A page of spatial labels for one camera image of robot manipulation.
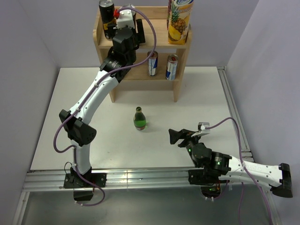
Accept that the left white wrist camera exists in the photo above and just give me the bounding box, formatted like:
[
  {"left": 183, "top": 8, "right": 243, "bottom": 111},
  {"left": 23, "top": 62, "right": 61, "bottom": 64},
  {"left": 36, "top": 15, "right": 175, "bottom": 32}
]
[{"left": 114, "top": 9, "right": 135, "bottom": 29}]

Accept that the green glass bottle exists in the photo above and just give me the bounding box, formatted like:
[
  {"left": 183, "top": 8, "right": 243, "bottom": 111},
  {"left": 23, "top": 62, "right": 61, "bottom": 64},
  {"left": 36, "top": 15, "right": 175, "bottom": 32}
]
[{"left": 134, "top": 106, "right": 147, "bottom": 130}]

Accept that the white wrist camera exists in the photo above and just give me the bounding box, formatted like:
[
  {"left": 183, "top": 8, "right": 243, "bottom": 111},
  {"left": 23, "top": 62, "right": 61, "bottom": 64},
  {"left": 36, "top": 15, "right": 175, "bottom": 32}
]
[
  {"left": 191, "top": 122, "right": 210, "bottom": 137},
  {"left": 114, "top": 9, "right": 135, "bottom": 29}
]

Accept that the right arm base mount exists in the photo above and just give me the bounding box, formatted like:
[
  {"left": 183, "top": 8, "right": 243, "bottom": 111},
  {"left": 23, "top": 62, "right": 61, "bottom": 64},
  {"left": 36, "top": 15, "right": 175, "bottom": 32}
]
[{"left": 188, "top": 169, "right": 228, "bottom": 202}]

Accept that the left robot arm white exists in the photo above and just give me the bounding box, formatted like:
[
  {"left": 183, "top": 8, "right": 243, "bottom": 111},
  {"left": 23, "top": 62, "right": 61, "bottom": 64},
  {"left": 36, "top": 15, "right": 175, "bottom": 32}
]
[{"left": 59, "top": 19, "right": 145, "bottom": 187}]

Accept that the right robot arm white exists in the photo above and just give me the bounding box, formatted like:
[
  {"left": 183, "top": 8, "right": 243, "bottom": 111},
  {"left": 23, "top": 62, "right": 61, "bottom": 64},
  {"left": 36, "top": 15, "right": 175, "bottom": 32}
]
[{"left": 168, "top": 125, "right": 293, "bottom": 198}]

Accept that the right side aluminium rail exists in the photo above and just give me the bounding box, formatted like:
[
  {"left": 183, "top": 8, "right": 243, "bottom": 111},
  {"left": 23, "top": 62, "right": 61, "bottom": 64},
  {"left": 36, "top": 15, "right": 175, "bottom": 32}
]
[{"left": 217, "top": 66, "right": 254, "bottom": 162}]

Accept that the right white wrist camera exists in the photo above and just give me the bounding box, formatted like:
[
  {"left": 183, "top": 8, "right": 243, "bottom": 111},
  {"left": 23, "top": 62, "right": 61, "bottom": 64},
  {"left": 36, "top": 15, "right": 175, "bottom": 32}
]
[{"left": 191, "top": 122, "right": 210, "bottom": 137}]

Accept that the front aluminium rail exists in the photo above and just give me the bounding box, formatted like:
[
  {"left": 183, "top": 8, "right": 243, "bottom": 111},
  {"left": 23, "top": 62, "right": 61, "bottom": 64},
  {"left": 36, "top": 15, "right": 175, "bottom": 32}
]
[{"left": 22, "top": 167, "right": 268, "bottom": 193}]

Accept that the pineapple juice carton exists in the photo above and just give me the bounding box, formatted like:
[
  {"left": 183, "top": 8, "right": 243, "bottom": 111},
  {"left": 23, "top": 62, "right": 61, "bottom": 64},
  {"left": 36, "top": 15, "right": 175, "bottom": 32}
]
[{"left": 167, "top": 0, "right": 194, "bottom": 45}]

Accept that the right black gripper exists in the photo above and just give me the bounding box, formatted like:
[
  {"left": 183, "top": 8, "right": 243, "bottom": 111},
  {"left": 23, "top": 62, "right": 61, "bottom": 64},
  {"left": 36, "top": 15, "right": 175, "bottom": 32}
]
[{"left": 168, "top": 129, "right": 203, "bottom": 156}]

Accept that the wooden two-tier shelf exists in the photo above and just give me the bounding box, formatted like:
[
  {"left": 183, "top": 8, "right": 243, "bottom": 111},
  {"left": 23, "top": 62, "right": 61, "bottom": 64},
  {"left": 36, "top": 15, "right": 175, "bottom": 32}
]
[{"left": 93, "top": 6, "right": 192, "bottom": 102}]

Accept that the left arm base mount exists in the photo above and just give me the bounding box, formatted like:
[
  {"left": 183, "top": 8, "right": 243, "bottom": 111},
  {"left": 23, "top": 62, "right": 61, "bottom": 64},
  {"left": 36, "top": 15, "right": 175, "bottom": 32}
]
[{"left": 63, "top": 162, "right": 107, "bottom": 206}]

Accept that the aluminium rail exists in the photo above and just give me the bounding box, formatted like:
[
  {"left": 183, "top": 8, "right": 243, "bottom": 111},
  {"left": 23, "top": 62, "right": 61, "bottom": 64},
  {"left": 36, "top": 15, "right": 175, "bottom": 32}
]
[
  {"left": 217, "top": 66, "right": 254, "bottom": 162},
  {"left": 22, "top": 167, "right": 268, "bottom": 193}
]

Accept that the silver red-top can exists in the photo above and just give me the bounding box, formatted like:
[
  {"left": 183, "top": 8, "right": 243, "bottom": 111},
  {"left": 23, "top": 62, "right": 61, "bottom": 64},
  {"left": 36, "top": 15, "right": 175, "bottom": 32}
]
[
  {"left": 165, "top": 54, "right": 178, "bottom": 81},
  {"left": 148, "top": 51, "right": 158, "bottom": 76}
]

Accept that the black can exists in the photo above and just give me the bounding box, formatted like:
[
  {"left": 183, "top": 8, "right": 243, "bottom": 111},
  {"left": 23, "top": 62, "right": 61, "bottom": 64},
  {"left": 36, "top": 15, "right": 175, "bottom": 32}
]
[
  {"left": 121, "top": 3, "right": 138, "bottom": 26},
  {"left": 98, "top": 0, "right": 116, "bottom": 40}
]

